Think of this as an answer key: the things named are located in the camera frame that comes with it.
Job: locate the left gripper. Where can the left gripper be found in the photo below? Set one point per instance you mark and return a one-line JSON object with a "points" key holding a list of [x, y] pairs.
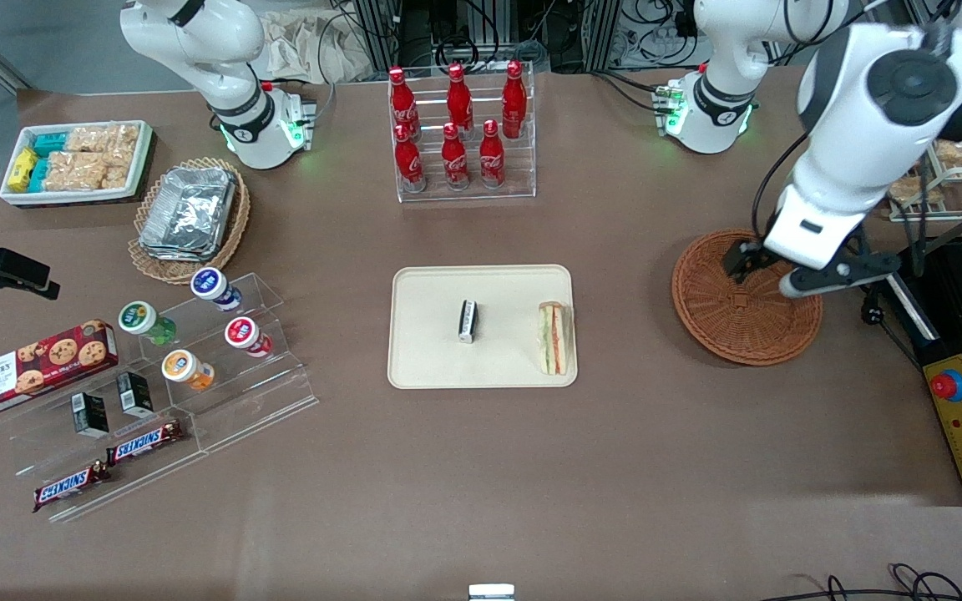
{"points": [[750, 257]]}

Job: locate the triangle sandwich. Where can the triangle sandwich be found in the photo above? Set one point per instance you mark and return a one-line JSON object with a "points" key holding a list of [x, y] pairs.
{"points": [[554, 338]]}

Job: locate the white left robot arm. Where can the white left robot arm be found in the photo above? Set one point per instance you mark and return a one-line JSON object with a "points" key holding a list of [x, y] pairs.
{"points": [[857, 150]]}

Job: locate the round brown wicker basket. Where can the round brown wicker basket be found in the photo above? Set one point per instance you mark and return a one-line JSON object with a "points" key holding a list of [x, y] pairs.
{"points": [[723, 334]]}

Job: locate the oval tan wicker basket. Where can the oval tan wicker basket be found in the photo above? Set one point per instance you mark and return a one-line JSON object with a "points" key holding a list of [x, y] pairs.
{"points": [[239, 217]]}

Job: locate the beige plastic tray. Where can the beige plastic tray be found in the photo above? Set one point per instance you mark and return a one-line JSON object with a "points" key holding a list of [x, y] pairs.
{"points": [[431, 351]]}

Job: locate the teal snack packet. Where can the teal snack packet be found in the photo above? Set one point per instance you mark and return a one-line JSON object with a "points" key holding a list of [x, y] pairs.
{"points": [[50, 143], [38, 175]]}

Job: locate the red Walkers cookie box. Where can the red Walkers cookie box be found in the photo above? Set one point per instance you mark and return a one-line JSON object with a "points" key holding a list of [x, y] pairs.
{"points": [[30, 371]]}

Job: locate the yellow snack packet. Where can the yellow snack packet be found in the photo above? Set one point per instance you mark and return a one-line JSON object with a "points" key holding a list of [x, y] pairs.
{"points": [[22, 169]]}

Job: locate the clear rice crisp packet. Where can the clear rice crisp packet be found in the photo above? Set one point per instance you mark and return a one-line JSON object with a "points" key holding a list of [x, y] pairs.
{"points": [[122, 146], [87, 138], [73, 171]]}

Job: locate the green lid yogurt cup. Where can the green lid yogurt cup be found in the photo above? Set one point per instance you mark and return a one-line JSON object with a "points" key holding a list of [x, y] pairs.
{"points": [[139, 319]]}

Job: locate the small black box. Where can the small black box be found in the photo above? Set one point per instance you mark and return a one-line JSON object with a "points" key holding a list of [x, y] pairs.
{"points": [[90, 415], [135, 395]]}

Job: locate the white rectangular snack bin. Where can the white rectangular snack bin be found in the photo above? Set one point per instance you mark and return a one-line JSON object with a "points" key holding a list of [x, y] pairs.
{"points": [[140, 163]]}

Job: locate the stack of foil containers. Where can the stack of foil containers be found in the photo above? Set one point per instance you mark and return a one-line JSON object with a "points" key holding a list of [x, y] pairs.
{"points": [[189, 213]]}

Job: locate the orange lid yogurt cup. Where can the orange lid yogurt cup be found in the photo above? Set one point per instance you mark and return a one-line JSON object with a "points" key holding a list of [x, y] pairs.
{"points": [[182, 367]]}

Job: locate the blue lid yogurt cup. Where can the blue lid yogurt cup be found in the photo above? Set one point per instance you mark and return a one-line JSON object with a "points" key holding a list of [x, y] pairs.
{"points": [[210, 284]]}

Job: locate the Snickers chocolate bar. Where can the Snickers chocolate bar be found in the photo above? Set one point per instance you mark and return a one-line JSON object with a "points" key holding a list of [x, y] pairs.
{"points": [[72, 487], [145, 442]]}

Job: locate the red lid yogurt cup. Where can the red lid yogurt cup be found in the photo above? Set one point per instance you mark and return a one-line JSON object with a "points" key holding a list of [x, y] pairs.
{"points": [[243, 334]]}

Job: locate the clear acrylic bottle rack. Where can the clear acrylic bottle rack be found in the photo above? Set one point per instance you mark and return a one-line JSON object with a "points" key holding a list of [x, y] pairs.
{"points": [[523, 179]]}

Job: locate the black sealing machine yellow panel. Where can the black sealing machine yellow panel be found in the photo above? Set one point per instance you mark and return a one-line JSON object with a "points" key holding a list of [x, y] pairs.
{"points": [[957, 401]]}

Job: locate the clear acrylic stepped stand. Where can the clear acrylic stepped stand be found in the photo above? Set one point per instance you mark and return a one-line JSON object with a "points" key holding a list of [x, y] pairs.
{"points": [[255, 401]]}

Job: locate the red cola bottle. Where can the red cola bottle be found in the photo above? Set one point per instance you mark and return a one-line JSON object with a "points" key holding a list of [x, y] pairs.
{"points": [[402, 100], [458, 100], [492, 163], [514, 100], [454, 163], [409, 163]]}

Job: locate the small black white packet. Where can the small black white packet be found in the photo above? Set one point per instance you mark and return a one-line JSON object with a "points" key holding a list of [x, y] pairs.
{"points": [[468, 321]]}

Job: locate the crumpled beige cloth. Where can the crumpled beige cloth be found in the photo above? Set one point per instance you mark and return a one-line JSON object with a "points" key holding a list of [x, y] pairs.
{"points": [[314, 46]]}

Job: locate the small white metal device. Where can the small white metal device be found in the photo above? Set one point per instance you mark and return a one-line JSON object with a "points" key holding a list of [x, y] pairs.
{"points": [[491, 593]]}

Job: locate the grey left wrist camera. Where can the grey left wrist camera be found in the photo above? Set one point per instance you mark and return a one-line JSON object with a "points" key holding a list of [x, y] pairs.
{"points": [[807, 284]]}

